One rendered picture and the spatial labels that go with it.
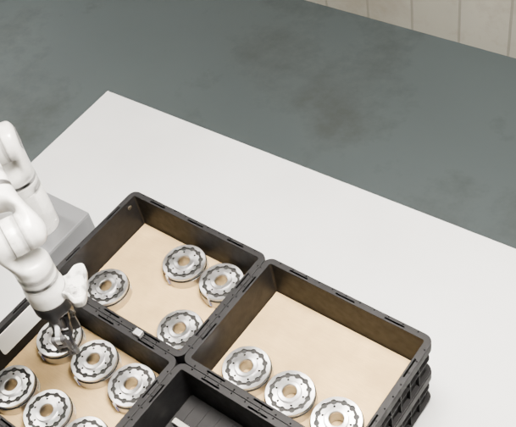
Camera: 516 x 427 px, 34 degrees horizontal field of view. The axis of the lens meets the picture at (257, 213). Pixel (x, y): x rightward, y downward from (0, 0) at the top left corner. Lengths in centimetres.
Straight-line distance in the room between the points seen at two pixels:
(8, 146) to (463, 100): 203
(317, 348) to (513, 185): 156
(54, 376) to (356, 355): 65
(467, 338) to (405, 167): 139
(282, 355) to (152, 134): 95
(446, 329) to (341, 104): 172
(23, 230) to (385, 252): 96
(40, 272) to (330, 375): 62
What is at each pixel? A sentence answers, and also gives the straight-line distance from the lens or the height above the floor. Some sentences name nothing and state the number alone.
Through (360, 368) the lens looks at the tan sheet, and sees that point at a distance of 176.
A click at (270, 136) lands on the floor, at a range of 342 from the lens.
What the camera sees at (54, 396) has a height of 86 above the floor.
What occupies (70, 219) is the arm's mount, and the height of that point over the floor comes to 80.
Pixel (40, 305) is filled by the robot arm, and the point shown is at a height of 116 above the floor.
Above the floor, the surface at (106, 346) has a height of 86.
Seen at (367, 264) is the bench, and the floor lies 70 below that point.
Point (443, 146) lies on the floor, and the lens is 332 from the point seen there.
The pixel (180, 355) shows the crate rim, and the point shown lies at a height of 93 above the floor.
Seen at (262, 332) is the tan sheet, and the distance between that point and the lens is 183.
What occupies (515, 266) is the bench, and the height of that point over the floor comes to 70.
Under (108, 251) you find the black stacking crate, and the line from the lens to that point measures 203.
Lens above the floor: 235
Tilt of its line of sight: 48 degrees down
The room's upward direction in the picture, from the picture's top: 13 degrees counter-clockwise
